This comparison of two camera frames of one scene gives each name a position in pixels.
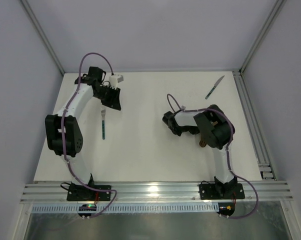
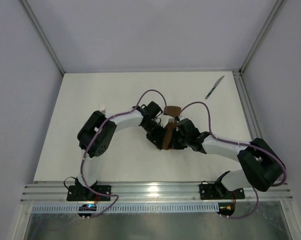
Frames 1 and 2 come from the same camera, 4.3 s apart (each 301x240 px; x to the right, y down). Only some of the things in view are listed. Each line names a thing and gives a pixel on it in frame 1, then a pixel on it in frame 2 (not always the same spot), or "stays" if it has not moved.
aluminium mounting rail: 56,193 stays
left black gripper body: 110,94 to 157,136
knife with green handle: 215,85 stays
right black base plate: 208,191 stays
